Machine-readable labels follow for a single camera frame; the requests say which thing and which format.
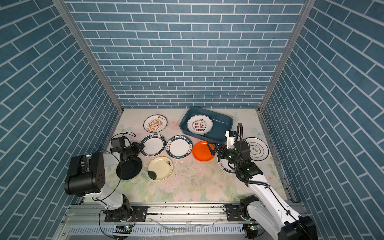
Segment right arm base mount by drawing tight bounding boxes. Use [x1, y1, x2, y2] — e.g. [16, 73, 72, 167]
[222, 204, 252, 222]

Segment cream plate black mark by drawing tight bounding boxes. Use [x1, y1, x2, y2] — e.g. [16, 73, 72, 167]
[147, 157, 174, 181]

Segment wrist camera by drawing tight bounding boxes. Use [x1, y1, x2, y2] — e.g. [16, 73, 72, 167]
[111, 137, 131, 153]
[225, 131, 238, 149]

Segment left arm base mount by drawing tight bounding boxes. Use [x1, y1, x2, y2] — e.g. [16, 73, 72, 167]
[103, 206, 149, 223]

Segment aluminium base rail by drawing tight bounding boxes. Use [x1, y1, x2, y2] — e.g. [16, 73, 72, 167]
[52, 201, 319, 240]

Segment black round plate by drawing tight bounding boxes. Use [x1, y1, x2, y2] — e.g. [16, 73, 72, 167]
[116, 157, 143, 180]

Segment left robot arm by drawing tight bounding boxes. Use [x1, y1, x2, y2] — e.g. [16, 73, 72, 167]
[64, 142, 145, 218]

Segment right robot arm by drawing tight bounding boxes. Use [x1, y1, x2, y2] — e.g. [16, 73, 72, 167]
[208, 141, 318, 240]

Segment teal plastic bin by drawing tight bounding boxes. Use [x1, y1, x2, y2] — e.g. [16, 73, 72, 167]
[180, 107, 234, 144]

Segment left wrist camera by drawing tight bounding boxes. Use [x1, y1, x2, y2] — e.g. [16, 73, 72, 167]
[111, 137, 131, 153]

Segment white plate black rings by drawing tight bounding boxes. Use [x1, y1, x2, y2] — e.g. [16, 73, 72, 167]
[244, 136, 270, 162]

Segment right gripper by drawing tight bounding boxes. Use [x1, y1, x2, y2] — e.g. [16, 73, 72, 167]
[208, 141, 242, 168]

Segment orange plastic plate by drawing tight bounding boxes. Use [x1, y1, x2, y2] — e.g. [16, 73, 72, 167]
[192, 141, 214, 162]

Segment white plate orange sunburst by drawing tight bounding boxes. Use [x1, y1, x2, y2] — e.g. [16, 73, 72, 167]
[143, 115, 168, 133]

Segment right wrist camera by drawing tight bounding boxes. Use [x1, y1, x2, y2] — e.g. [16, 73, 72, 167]
[225, 131, 238, 149]

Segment green rim lettered plate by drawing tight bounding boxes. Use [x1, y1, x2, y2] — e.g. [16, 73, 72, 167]
[166, 135, 193, 159]

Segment white plate red characters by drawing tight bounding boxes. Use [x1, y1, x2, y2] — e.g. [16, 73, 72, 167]
[187, 115, 213, 135]

